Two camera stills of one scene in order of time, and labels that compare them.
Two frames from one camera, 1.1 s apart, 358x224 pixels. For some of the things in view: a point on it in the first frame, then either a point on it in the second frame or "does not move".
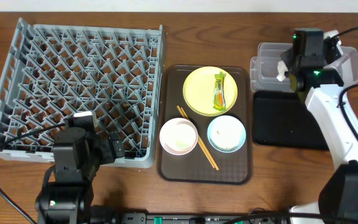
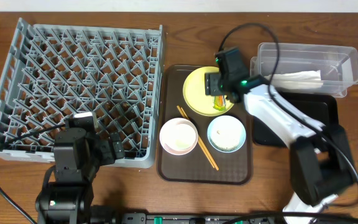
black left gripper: (110, 149) does not move
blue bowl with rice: (226, 134) does not move
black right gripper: (286, 57) -> (211, 81)
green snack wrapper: (219, 96) does not move
